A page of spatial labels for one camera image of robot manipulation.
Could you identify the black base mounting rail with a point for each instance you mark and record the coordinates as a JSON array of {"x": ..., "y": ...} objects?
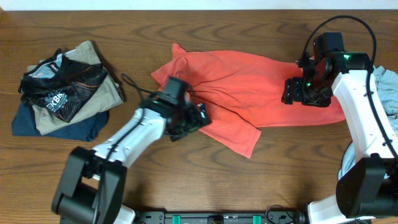
[{"x": 273, "y": 215}]

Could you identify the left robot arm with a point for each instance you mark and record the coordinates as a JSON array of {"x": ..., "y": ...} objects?
[{"x": 92, "y": 184}]

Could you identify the red orange polo shirt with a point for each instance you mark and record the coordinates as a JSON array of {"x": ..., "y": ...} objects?
[{"x": 242, "y": 93}]

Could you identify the navy blue folded shirt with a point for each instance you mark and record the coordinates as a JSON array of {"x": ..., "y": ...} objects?
[{"x": 87, "y": 130}]

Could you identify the black patterned jersey shirt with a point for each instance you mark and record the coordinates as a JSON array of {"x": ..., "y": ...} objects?
[{"x": 60, "y": 85}]

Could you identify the beige folded shirt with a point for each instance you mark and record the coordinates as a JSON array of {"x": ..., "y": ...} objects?
[{"x": 107, "y": 96}]

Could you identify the light grey blue shirt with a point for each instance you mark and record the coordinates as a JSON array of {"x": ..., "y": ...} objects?
[{"x": 385, "y": 93}]

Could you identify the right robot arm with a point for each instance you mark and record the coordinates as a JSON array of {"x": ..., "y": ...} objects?
[{"x": 369, "y": 189}]

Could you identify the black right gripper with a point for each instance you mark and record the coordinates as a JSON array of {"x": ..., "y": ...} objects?
[{"x": 288, "y": 91}]

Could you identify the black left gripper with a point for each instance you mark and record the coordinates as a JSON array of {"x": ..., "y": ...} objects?
[{"x": 194, "y": 116}]

